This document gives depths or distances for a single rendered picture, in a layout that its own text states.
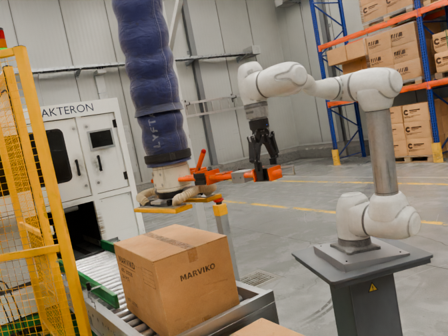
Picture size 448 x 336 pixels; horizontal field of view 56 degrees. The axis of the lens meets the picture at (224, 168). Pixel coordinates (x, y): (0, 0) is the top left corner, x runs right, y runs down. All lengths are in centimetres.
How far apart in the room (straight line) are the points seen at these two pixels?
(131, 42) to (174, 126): 42
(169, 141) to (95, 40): 951
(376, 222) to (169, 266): 95
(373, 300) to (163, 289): 98
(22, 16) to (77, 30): 123
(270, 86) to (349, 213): 84
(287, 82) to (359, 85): 53
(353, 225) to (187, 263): 80
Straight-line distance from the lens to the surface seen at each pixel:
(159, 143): 194
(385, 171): 194
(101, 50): 1133
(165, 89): 194
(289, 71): 144
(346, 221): 208
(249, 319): 221
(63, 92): 1089
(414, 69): 942
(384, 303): 222
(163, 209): 192
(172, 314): 205
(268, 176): 158
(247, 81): 156
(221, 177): 175
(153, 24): 201
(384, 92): 186
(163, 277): 198
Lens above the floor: 148
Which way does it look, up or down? 5 degrees down
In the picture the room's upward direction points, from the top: 11 degrees counter-clockwise
